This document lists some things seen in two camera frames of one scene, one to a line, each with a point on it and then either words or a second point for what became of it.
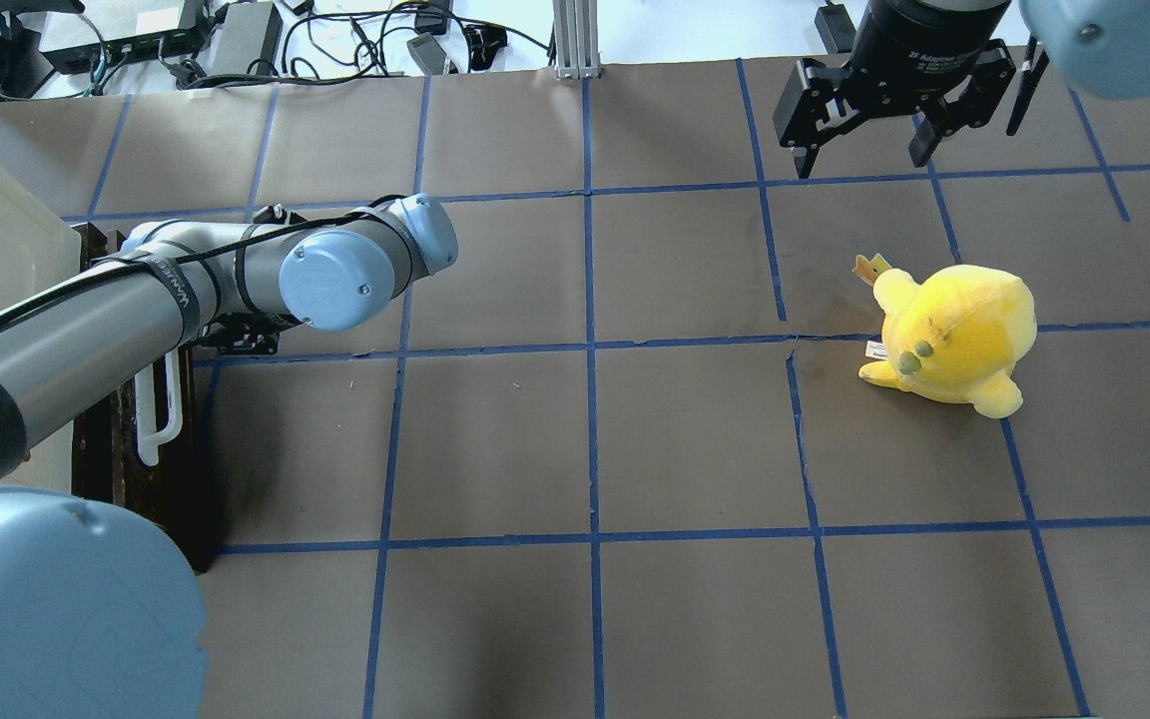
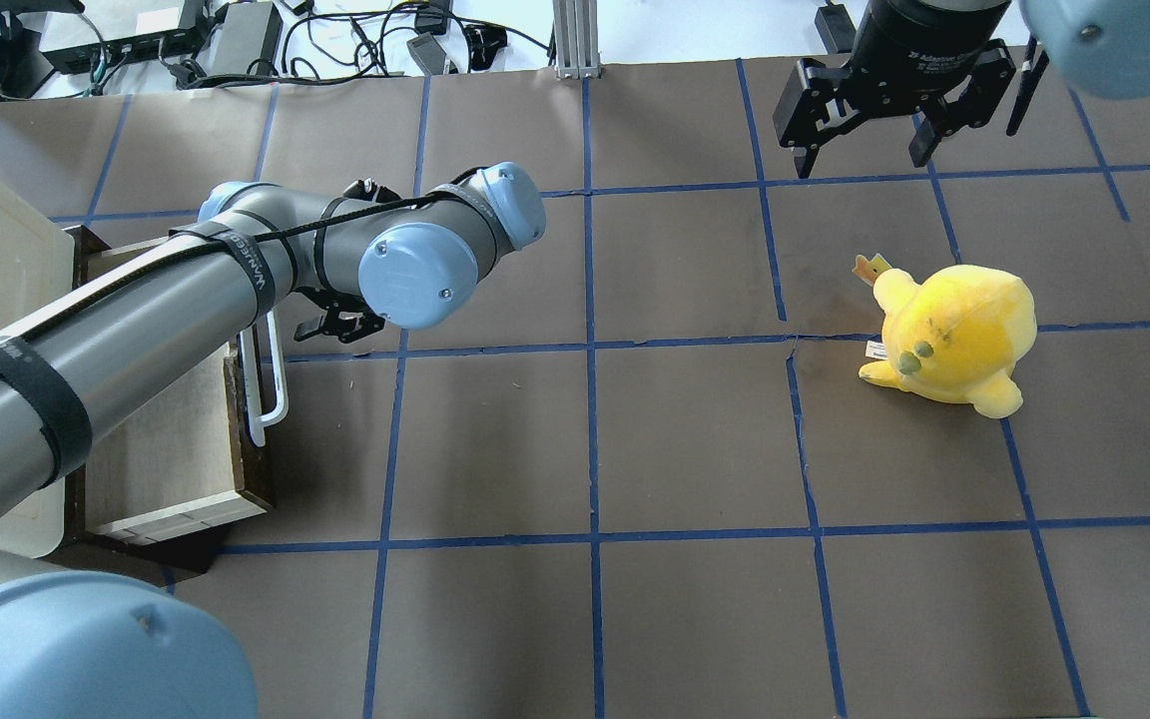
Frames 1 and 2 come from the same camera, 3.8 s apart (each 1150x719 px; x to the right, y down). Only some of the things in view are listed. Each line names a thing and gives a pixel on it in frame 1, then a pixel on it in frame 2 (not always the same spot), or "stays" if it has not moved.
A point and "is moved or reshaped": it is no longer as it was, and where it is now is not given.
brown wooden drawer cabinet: x=177 y=492 is moved or reshaped
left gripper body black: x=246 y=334 to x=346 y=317
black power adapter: x=246 y=41 stays
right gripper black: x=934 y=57 stays
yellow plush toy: x=957 y=335 stays
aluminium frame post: x=576 y=39 stays
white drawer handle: x=148 y=438 to x=258 y=423
